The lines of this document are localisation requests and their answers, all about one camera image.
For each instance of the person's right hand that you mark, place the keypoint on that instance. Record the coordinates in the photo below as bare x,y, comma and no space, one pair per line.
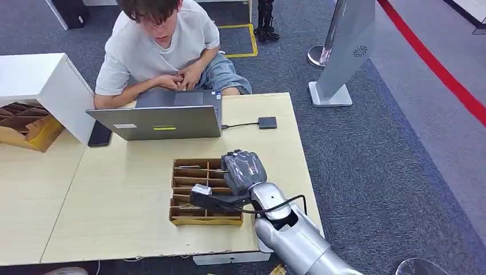
171,81

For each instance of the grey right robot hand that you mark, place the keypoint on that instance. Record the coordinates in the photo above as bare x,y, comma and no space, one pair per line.
245,171

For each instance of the person's left hand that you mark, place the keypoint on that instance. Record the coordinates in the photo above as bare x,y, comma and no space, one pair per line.
193,77

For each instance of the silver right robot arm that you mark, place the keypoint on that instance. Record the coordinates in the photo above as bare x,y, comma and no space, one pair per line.
296,239

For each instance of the person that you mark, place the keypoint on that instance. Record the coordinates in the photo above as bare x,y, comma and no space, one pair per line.
152,53

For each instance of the grey laptop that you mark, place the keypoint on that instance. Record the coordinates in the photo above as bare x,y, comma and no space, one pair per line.
159,121

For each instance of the black usb hub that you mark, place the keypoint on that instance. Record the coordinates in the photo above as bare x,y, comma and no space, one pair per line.
267,123

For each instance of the wooden card box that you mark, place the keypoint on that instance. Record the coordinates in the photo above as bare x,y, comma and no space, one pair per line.
207,221

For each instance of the card in wooden box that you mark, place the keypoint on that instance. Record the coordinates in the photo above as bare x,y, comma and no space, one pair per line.
190,207

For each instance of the white strip under desk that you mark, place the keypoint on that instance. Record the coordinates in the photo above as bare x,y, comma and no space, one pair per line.
231,258

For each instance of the black phone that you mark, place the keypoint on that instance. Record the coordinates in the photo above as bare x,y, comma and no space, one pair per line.
100,134

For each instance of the black robot legs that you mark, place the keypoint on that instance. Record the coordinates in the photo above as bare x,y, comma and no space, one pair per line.
265,22

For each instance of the white cabinet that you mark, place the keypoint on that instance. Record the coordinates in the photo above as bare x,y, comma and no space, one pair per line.
57,83

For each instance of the black case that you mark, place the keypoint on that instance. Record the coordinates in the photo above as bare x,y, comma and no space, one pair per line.
74,13

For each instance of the round chrome stanchion base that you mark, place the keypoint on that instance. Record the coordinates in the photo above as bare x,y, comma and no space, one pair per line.
315,57

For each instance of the open cardboard box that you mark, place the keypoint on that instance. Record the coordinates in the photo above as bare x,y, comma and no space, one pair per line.
34,133

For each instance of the silver kiosk stand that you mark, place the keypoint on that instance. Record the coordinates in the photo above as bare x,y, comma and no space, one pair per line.
349,45

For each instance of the clear round dome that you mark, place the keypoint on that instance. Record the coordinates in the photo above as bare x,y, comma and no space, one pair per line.
419,268

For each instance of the black camera bracket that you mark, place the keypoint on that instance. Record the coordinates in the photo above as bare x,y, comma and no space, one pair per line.
216,201

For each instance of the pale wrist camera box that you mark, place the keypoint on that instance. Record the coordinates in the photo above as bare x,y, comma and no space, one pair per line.
202,189

